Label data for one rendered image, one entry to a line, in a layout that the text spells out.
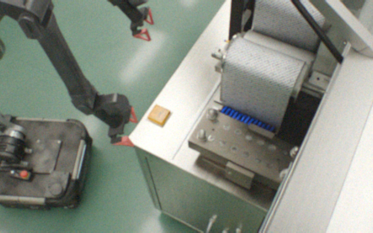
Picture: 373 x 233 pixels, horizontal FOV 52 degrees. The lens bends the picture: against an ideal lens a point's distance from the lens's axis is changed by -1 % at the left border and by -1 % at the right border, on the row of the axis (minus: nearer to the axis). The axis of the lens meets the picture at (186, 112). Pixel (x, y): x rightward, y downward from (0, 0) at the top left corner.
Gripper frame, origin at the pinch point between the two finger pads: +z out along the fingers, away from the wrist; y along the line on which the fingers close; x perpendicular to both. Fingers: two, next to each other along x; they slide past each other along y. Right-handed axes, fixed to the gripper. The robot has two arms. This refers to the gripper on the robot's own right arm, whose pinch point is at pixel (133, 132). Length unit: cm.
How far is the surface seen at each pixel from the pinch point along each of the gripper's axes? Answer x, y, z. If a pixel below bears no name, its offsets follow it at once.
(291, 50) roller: -57, 25, 10
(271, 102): -48, 8, 13
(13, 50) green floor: 166, 126, 26
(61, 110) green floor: 120, 72, 53
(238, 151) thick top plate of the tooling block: -32.2, -4.4, 20.2
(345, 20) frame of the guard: -80, -10, -32
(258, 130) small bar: -39.1, 3.1, 22.1
